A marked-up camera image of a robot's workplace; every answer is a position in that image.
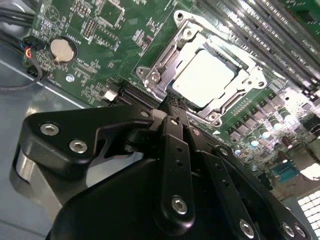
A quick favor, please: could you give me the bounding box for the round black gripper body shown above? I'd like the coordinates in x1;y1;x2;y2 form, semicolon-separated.
46;157;238;240

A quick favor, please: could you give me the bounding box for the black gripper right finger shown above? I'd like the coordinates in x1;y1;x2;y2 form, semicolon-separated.
177;100;315;240

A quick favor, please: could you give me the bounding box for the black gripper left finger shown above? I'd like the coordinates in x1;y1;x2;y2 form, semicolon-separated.
9;98;196;236

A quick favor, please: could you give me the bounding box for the silver topped CPU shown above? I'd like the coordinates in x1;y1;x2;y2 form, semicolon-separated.
171;47;238;110

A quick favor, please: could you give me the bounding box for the metal socket cover frame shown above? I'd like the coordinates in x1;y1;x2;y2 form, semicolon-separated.
144;23;268;126

